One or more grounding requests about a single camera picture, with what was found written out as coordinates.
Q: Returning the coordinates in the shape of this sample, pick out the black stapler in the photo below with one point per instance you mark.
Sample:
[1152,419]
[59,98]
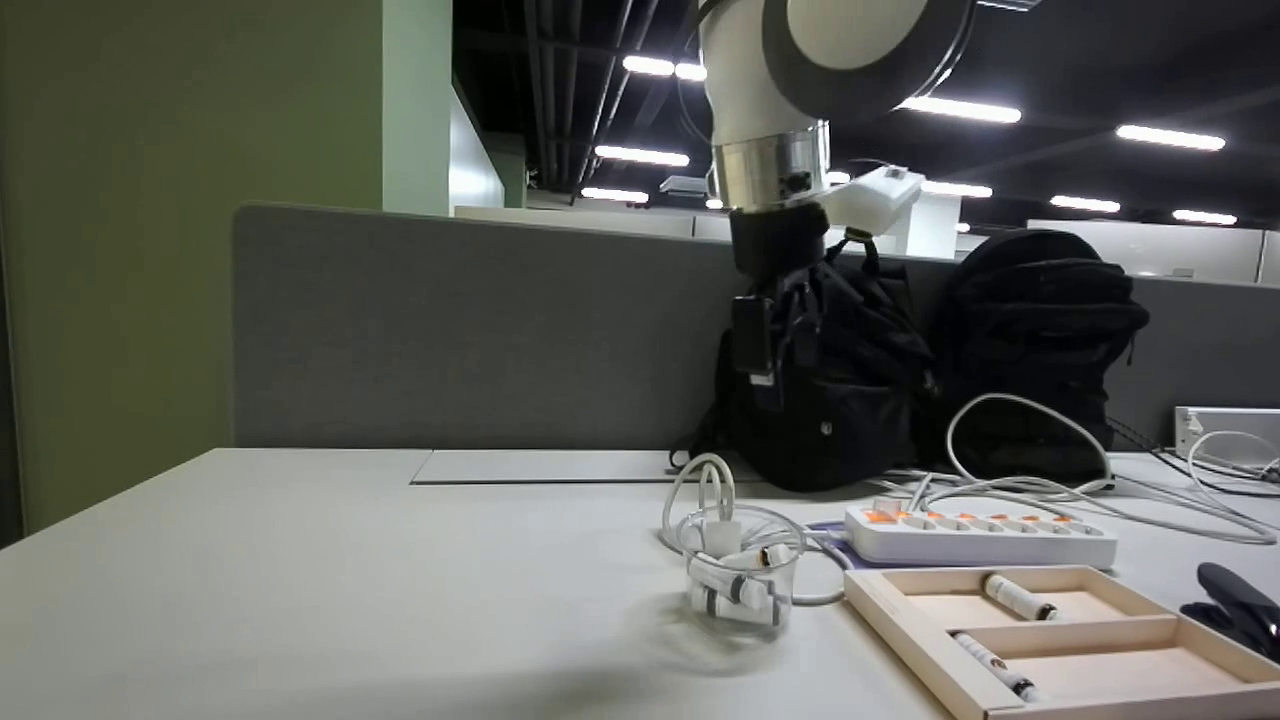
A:
[1243,604]

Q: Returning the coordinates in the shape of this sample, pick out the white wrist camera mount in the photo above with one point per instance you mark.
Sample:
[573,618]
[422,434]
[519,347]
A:
[875,198]

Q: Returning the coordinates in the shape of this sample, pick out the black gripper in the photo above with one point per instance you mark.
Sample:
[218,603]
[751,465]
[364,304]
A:
[777,244]

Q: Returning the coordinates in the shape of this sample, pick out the white power strip orange switches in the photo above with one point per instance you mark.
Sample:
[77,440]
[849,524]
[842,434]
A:
[981,537]

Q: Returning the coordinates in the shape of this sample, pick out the fluorescent ceiling light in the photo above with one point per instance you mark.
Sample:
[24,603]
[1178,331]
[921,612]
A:
[960,111]
[1205,217]
[1169,137]
[661,64]
[615,192]
[1086,204]
[640,159]

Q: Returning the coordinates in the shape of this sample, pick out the grey desk partition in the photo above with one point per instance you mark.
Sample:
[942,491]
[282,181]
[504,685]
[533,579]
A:
[466,335]

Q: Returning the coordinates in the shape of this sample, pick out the wooden two-segment box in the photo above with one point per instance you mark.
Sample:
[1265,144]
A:
[932,647]

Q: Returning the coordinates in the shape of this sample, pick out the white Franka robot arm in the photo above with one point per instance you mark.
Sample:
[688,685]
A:
[763,64]

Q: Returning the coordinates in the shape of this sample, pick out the black backpack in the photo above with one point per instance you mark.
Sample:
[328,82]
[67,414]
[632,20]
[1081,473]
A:
[842,384]
[1032,347]

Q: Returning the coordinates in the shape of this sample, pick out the white cylinder with black cap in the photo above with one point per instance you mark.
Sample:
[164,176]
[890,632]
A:
[775,553]
[993,660]
[736,595]
[1017,598]

